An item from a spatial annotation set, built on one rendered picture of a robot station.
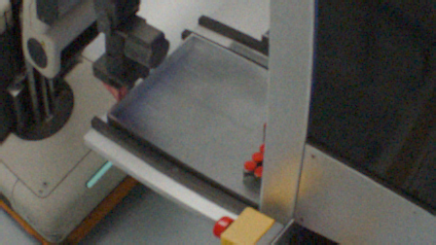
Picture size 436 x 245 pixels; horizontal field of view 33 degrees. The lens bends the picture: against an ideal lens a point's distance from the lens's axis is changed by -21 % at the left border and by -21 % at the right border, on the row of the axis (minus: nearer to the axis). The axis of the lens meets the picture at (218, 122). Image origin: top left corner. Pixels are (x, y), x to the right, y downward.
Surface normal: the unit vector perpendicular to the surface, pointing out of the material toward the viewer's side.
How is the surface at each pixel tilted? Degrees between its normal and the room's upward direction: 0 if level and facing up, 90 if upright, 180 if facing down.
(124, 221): 0
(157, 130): 0
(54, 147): 0
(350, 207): 90
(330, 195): 90
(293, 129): 90
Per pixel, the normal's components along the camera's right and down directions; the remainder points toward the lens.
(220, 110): 0.00, -0.65
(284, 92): -0.58, 0.61
